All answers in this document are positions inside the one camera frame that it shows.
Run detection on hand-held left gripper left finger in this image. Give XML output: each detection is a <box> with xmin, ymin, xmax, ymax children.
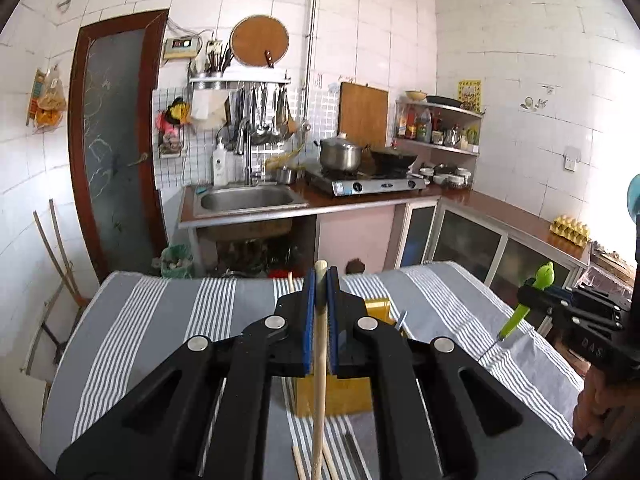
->
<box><xmin>56</xmin><ymin>267</ymin><xmax>321</xmax><ymax>480</ymax></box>

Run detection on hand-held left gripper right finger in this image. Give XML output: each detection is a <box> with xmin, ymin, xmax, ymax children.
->
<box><xmin>326</xmin><ymin>266</ymin><xmax>587</xmax><ymax>480</ymax></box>

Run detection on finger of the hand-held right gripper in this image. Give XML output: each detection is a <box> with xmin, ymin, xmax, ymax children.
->
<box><xmin>516</xmin><ymin>284</ymin><xmax>576</xmax><ymax>322</ymax></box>

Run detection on green frog pen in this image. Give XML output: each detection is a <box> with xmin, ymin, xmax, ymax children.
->
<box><xmin>496</xmin><ymin>261</ymin><xmax>556</xmax><ymax>343</ymax></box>

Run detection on yellow slotted utensil holder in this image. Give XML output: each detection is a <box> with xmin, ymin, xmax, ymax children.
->
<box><xmin>289</xmin><ymin>298</ymin><xmax>397</xmax><ymax>417</ymax></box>

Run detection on row of hanging kitchen utensils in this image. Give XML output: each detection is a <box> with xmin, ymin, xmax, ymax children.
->
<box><xmin>231</xmin><ymin>85</ymin><xmax>303</xmax><ymax>147</ymax></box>

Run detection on person's right hand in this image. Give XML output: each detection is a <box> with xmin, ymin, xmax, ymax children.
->
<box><xmin>572</xmin><ymin>365</ymin><xmax>623</xmax><ymax>456</ymax></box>

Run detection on clear plastic bag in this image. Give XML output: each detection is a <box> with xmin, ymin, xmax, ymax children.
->
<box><xmin>572</xmin><ymin>257</ymin><xmax>637</xmax><ymax>302</ymax></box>

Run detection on yellow egg carton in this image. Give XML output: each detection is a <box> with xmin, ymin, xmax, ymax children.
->
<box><xmin>549</xmin><ymin>214</ymin><xmax>592</xmax><ymax>247</ymax></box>

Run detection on glass door cabinets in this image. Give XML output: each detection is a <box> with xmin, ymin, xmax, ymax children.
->
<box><xmin>395</xmin><ymin>199</ymin><xmax>583</xmax><ymax>306</ymax></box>

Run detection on brown kitchen counter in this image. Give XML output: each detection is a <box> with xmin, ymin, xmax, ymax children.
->
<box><xmin>179</xmin><ymin>180</ymin><xmax>592</xmax><ymax>267</ymax></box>

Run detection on teal fan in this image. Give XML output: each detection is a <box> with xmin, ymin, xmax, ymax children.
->
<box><xmin>625</xmin><ymin>172</ymin><xmax>640</xmax><ymax>227</ymax></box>

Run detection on steel kitchen sink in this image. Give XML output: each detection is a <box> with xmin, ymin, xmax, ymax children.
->
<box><xmin>192</xmin><ymin>183</ymin><xmax>311</xmax><ymax>219</ymax></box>

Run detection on cluster of small dishes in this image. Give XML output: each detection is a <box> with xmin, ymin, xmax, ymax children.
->
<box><xmin>419</xmin><ymin>162</ymin><xmax>474</xmax><ymax>191</ymax></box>

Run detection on steel gas stove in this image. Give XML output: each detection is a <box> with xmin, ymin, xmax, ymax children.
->
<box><xmin>305</xmin><ymin>162</ymin><xmax>429</xmax><ymax>197</ymax></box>

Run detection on green trash bin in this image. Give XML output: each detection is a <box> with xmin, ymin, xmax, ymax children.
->
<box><xmin>159</xmin><ymin>243</ymin><xmax>195</xmax><ymax>280</ymax></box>

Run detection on grey striped tablecloth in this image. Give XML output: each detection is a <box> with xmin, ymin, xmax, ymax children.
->
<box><xmin>40</xmin><ymin>260</ymin><xmax>587</xmax><ymax>480</ymax></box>

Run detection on steel cooking pot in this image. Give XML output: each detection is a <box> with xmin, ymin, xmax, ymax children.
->
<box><xmin>314</xmin><ymin>132</ymin><xmax>372</xmax><ymax>174</ymax></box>

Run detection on steel faucet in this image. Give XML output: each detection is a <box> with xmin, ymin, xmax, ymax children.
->
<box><xmin>239</xmin><ymin>119</ymin><xmax>262</xmax><ymax>187</ymax></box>

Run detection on black wok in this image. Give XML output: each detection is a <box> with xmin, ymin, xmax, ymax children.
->
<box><xmin>367</xmin><ymin>145</ymin><xmax>419</xmax><ymax>176</ymax></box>

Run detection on white soap bottle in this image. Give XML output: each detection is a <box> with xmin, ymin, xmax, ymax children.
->
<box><xmin>212</xmin><ymin>137</ymin><xmax>232</xmax><ymax>187</ymax></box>

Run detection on row of condiment bottles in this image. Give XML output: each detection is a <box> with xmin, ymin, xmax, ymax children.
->
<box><xmin>396</xmin><ymin>107</ymin><xmax>481</xmax><ymax>151</ymax></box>

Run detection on rectangular wooden cutting board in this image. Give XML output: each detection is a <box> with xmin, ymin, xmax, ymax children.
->
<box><xmin>338</xmin><ymin>81</ymin><xmax>390</xmax><ymax>149</ymax></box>

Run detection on white hanging cloth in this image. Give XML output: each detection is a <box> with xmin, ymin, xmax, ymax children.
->
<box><xmin>191</xmin><ymin>89</ymin><xmax>227</xmax><ymax>129</ymax></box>

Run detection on hanging colourful doll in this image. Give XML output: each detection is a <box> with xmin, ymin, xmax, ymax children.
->
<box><xmin>156</xmin><ymin>97</ymin><xmax>194</xmax><ymax>157</ymax></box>

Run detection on brown framed glass door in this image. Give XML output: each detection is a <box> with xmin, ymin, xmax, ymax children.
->
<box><xmin>67</xmin><ymin>10</ymin><xmax>171</xmax><ymax>281</ymax></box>

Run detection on wooden sticks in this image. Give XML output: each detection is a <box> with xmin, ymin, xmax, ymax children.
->
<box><xmin>20</xmin><ymin>199</ymin><xmax>87</xmax><ymax>376</ymax></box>

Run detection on utensil cup on rack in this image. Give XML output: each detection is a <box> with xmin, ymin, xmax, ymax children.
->
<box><xmin>201</xmin><ymin>41</ymin><xmax>234</xmax><ymax>76</ymax></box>

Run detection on round wooden board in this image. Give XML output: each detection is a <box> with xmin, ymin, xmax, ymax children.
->
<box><xmin>230</xmin><ymin>15</ymin><xmax>291</xmax><ymax>68</ymax></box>

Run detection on hanging plastic bags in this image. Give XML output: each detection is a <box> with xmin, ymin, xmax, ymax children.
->
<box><xmin>26</xmin><ymin>66</ymin><xmax>69</xmax><ymax>134</ymax></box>

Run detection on corner wall shelf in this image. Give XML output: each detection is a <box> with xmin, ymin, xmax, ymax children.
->
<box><xmin>395</xmin><ymin>97</ymin><xmax>486</xmax><ymax>157</ymax></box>

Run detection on yellow wall poster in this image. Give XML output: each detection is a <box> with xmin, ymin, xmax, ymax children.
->
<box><xmin>457</xmin><ymin>79</ymin><xmax>484</xmax><ymax>114</ymax></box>

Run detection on metal wall rack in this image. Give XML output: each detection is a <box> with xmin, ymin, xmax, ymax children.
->
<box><xmin>187</xmin><ymin>71</ymin><xmax>292</xmax><ymax>92</ymax></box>

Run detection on grey wall pipe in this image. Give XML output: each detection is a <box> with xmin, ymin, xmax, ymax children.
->
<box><xmin>301</xmin><ymin>0</ymin><xmax>322</xmax><ymax>133</ymax></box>

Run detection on wall control box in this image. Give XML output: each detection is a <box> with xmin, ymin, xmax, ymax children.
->
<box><xmin>162</xmin><ymin>36</ymin><xmax>202</xmax><ymax>62</ymax></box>

